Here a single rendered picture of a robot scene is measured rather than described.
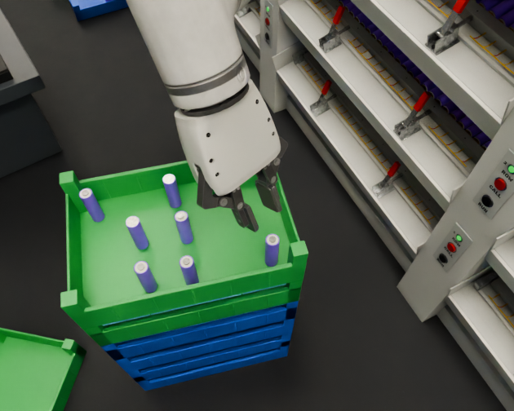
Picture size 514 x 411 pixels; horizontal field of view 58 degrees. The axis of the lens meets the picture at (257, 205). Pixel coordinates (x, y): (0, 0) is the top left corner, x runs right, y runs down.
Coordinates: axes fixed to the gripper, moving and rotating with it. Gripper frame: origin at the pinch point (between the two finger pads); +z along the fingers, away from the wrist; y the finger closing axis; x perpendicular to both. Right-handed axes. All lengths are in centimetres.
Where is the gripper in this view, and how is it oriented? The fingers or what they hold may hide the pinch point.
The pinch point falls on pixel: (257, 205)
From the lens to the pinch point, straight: 56.5
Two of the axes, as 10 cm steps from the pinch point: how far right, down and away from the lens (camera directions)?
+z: 2.9, 7.5, 6.0
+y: -7.3, 5.8, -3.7
